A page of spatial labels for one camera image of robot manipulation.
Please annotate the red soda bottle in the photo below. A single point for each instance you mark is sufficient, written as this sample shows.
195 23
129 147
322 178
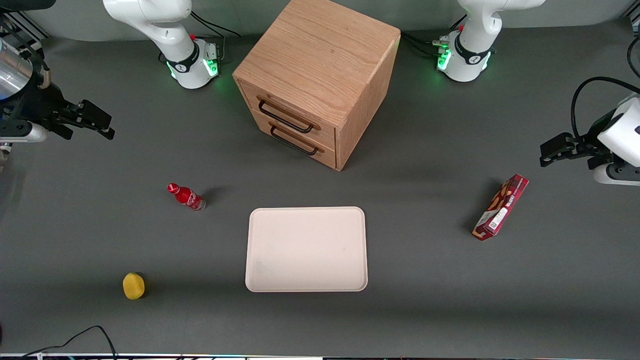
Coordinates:
187 197

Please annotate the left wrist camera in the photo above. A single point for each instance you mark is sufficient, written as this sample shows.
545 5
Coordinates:
617 175

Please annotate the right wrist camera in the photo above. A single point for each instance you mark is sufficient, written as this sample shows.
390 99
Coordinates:
30 133

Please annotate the red cookie box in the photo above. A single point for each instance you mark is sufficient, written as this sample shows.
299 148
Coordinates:
501 207

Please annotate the wooden drawer cabinet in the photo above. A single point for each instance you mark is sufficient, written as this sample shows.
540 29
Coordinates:
320 55

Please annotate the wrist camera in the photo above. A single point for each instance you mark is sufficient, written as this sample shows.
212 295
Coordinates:
30 133
617 175

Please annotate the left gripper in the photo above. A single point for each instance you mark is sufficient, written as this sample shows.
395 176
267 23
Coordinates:
588 145

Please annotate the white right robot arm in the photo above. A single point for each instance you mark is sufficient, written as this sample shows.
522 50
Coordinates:
165 30

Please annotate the beige plastic tray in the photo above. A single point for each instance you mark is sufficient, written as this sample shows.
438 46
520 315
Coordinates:
306 249

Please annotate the yellow sponge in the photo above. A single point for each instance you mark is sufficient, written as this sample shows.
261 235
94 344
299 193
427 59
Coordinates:
133 286

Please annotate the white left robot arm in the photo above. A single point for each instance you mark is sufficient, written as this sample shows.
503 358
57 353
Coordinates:
472 45

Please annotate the aluminium frame profile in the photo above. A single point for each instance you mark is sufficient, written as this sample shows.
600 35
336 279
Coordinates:
632 17
25 25

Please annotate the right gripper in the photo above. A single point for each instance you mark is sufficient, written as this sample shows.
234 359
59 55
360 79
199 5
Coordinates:
36 106

